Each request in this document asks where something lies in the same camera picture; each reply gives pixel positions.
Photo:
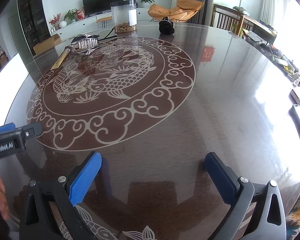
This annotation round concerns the person's left hand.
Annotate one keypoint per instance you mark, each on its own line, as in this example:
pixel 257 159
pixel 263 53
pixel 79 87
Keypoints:
pixel 4 209

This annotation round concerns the orange lounge chair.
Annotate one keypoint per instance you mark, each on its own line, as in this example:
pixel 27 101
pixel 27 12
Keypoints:
pixel 184 11

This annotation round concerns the black display cabinet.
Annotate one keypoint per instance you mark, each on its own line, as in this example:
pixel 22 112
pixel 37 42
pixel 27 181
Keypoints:
pixel 33 22

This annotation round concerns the white storage box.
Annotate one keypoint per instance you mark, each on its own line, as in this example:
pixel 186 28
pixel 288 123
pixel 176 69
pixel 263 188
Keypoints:
pixel 12 76

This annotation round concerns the cardboard box on floor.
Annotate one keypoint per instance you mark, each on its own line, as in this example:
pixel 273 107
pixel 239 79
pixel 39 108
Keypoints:
pixel 47 44

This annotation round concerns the wooden railing bench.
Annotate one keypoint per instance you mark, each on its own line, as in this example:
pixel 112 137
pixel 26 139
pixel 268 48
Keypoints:
pixel 236 22

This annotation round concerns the white tv console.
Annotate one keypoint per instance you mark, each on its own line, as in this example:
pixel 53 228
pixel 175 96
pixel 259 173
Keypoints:
pixel 84 26

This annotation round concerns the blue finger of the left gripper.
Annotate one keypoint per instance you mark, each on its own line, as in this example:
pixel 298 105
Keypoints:
pixel 7 127
pixel 32 130

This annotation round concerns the clear jar black lid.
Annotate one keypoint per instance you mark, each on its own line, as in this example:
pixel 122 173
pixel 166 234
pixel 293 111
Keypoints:
pixel 124 16

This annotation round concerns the black fuzzy sock bundle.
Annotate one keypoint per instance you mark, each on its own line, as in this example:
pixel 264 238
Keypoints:
pixel 166 26

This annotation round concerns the red flowers in vase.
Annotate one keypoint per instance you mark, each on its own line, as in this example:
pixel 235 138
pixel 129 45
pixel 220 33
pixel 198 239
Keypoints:
pixel 54 22

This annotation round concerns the wooden bench stool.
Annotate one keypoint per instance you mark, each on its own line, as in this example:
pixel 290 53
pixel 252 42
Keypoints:
pixel 103 21

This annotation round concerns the gold cream tube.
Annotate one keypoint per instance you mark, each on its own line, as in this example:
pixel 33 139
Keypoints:
pixel 62 57

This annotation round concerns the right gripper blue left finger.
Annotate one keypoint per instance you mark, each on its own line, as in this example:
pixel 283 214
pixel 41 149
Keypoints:
pixel 38 221

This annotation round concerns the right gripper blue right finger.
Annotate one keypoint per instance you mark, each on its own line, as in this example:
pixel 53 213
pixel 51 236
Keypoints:
pixel 268 217

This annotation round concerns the flat screen television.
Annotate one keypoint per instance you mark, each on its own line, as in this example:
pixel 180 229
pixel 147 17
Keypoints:
pixel 93 7

